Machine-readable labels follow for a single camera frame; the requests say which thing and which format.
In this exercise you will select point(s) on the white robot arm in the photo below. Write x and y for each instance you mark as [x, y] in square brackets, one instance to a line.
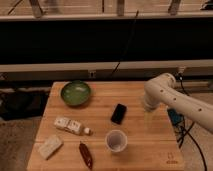
[161, 90]

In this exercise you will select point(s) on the black smartphone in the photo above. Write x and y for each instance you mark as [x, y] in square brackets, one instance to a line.
[118, 113]

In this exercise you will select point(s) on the green ceramic bowl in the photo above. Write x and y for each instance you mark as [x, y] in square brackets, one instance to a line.
[75, 93]

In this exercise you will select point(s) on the white paper cup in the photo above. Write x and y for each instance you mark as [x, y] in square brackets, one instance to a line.
[116, 141]

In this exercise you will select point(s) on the white plastic bottle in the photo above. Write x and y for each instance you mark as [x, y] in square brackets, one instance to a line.
[72, 126]

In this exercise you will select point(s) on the dark red chili pepper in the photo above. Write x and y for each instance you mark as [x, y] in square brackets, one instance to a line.
[86, 155]

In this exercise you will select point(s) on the blue clamp box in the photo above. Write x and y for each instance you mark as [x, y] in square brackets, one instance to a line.
[174, 116]

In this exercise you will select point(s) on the wall outlet plate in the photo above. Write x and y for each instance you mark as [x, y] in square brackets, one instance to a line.
[92, 74]

